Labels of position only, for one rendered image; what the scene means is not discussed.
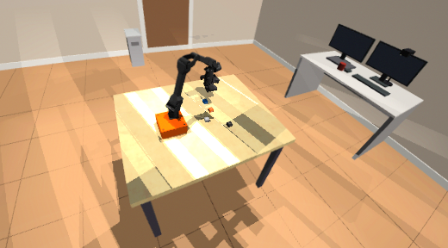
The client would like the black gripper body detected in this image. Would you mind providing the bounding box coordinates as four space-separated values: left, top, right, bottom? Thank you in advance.
200 74 217 91

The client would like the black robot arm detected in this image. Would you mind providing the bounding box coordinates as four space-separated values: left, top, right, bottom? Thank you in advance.
165 53 221 120

